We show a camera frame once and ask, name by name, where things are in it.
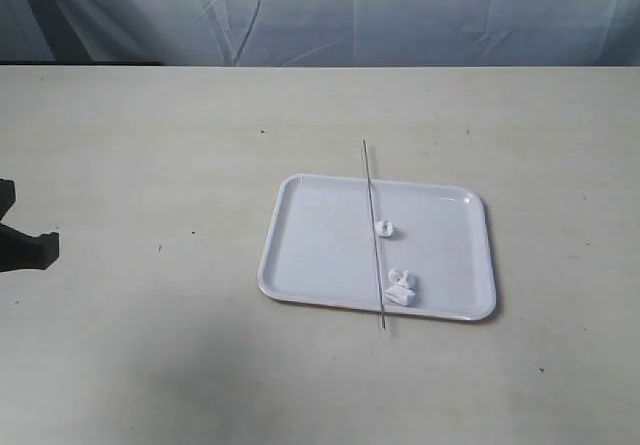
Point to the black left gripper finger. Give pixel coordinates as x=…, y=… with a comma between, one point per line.
x=19, y=251
x=7, y=196

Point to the thin metal skewer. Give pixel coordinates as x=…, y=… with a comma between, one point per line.
x=372, y=222

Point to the white marshmallow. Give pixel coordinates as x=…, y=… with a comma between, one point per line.
x=399, y=295
x=403, y=278
x=384, y=228

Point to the blue-grey backdrop curtain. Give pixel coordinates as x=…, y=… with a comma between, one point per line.
x=322, y=33

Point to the white plastic tray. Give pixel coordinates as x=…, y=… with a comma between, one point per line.
x=318, y=249

